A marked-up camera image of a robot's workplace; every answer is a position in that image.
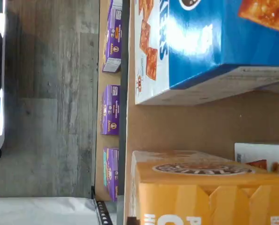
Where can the blue white pretzel crackers box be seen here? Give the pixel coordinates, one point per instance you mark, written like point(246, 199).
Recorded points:
point(195, 47)

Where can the black metal shelving rack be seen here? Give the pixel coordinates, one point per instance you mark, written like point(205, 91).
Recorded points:
point(124, 117)

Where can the brown wooden shelf board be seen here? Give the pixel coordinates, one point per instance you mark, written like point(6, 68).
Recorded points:
point(188, 126)

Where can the yellow white pretzel crackers box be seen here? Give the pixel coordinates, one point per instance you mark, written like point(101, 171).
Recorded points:
point(200, 204)
point(254, 152)

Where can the purple Annie's snack box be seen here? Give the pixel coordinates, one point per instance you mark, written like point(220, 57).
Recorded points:
point(112, 173)
point(110, 110)
point(112, 42)

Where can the grey white fabric curtain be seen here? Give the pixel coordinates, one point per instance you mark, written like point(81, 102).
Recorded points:
point(36, 211)

